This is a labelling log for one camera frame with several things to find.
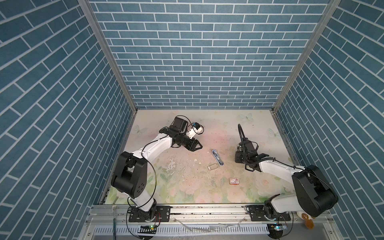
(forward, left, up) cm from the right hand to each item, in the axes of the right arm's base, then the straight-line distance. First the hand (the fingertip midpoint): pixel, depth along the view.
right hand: (236, 154), depth 93 cm
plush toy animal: (-33, -32, -2) cm, 46 cm away
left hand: (-2, +23, +11) cm, 26 cm away
